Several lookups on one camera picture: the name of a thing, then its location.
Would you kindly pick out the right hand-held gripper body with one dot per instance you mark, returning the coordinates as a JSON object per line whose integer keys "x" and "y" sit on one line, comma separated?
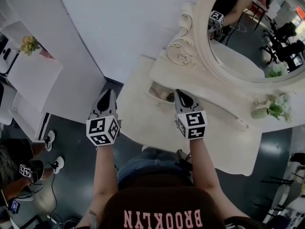
{"x": 193, "y": 125}

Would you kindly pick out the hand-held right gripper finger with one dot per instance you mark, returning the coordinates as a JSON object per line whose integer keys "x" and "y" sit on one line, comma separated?
{"x": 193, "y": 104}
{"x": 178, "y": 105}

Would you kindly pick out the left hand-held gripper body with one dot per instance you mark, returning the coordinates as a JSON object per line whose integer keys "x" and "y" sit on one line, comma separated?
{"x": 102, "y": 130}

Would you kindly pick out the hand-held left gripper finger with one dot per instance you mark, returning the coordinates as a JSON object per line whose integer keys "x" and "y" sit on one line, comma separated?
{"x": 113, "y": 105}
{"x": 96, "y": 107}

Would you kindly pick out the green round item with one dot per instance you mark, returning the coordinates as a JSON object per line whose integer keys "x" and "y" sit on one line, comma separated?
{"x": 170, "y": 97}

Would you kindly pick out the small cream drawer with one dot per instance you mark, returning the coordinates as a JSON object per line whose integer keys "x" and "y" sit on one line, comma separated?
{"x": 157, "y": 101}

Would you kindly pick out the cream ornate dressing table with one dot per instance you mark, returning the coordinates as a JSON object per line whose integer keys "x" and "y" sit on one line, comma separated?
{"x": 214, "y": 147}

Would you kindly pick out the person's left forearm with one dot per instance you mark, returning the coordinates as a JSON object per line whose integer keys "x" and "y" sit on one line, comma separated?
{"x": 104, "y": 175}

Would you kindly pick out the person's right forearm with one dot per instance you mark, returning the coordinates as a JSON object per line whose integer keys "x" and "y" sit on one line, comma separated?
{"x": 205, "y": 168}

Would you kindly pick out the black waist pack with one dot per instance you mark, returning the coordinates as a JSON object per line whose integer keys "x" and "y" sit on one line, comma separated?
{"x": 182, "y": 159}

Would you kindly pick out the person's white shoe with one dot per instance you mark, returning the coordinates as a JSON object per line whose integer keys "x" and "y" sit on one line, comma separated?
{"x": 145, "y": 148}

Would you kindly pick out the person's blue jeans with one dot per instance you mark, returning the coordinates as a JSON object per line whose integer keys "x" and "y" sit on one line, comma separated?
{"x": 147, "y": 166}

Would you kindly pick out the white desk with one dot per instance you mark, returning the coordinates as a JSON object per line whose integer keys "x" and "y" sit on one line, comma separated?
{"x": 35, "y": 80}

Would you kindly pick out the pale green vase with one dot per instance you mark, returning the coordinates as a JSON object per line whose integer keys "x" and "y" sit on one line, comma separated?
{"x": 259, "y": 113}

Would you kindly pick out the tall white shelving unit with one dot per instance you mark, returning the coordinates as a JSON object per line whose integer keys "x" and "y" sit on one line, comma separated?
{"x": 71, "y": 44}

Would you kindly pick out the white cabinet with black strip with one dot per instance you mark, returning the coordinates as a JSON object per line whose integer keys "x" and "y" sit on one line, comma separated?
{"x": 26, "y": 120}

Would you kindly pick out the oval cream framed mirror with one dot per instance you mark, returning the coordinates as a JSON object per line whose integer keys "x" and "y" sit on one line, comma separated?
{"x": 202, "y": 32}

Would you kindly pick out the pink box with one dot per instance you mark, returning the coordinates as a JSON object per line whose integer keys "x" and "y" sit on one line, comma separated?
{"x": 47, "y": 54}

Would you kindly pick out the person's brown t-shirt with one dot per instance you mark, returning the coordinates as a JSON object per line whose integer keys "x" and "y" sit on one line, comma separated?
{"x": 162, "y": 204}

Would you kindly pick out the white artificial flowers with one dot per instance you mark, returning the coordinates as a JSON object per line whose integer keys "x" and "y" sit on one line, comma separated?
{"x": 281, "y": 108}

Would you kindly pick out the yellow flower plant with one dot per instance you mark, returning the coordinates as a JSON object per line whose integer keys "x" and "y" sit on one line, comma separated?
{"x": 29, "y": 44}

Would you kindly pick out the white robot with black top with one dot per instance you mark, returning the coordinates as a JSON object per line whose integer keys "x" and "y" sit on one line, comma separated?
{"x": 8, "y": 56}
{"x": 3, "y": 96}

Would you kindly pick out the phone with blue screen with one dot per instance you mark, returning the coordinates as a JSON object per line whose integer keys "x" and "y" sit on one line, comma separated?
{"x": 14, "y": 206}

